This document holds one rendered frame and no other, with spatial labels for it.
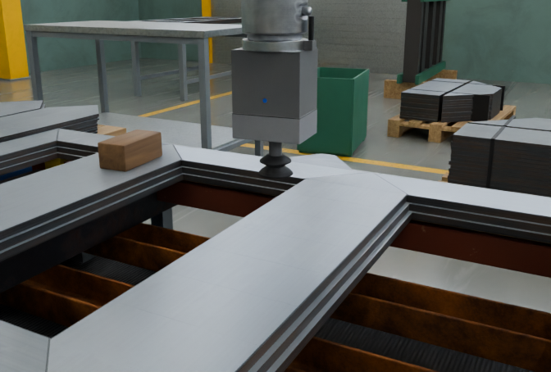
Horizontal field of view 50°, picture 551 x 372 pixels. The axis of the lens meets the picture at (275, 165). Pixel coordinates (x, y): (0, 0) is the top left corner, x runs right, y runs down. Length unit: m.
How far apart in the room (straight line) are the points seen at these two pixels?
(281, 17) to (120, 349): 0.37
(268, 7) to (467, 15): 8.15
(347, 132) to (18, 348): 3.85
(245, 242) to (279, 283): 0.12
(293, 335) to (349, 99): 3.73
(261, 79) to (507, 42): 8.09
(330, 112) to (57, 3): 6.49
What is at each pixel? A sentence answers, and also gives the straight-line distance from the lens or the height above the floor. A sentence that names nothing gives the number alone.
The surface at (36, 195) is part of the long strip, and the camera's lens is 1.03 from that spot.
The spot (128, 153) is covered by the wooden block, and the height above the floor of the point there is 0.88.
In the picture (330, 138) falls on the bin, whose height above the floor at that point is 0.13.
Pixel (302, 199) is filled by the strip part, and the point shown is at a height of 0.85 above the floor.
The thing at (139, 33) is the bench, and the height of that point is 0.92.
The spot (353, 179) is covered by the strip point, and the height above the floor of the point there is 0.85.
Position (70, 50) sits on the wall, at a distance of 10.21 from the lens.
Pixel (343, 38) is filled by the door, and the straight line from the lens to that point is 9.27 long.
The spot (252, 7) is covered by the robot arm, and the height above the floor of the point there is 1.15.
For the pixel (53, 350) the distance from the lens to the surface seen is 0.60.
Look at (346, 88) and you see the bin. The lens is 4.28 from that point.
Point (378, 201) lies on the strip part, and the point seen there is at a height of 0.85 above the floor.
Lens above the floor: 1.16
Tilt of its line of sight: 16 degrees down
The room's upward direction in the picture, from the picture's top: straight up
